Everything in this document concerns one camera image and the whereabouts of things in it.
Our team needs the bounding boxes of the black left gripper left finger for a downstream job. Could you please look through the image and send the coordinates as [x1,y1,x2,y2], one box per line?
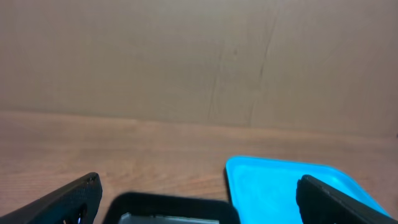
[1,172,103,224]

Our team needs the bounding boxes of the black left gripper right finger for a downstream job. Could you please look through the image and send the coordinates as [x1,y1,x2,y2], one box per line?
[296,175,397,224]

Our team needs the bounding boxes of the teal plastic tray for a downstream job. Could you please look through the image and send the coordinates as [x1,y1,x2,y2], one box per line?
[225,156,387,224]

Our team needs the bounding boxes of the black water tray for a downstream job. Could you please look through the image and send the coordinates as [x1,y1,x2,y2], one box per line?
[103,192,241,224]

